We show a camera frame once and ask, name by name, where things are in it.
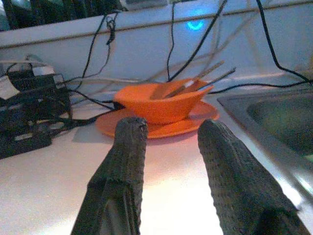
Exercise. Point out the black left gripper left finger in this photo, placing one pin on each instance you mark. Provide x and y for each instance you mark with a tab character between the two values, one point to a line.
127	159

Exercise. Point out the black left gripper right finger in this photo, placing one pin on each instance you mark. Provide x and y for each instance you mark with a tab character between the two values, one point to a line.
232	176

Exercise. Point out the orange bowl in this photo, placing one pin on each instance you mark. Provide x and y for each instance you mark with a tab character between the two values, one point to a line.
156	107

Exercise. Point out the thin pale utensil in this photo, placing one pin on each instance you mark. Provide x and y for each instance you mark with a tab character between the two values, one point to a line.
212	68

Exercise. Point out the orange plate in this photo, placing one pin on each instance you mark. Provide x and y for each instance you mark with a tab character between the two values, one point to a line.
171	131

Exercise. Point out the stainless steel sink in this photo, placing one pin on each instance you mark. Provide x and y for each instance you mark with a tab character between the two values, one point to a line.
281	122

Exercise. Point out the black power strip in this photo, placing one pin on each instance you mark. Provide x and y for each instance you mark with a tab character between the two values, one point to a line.
22	144

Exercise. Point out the black charger box white labels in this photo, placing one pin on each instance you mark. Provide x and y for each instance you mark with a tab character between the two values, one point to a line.
31	80

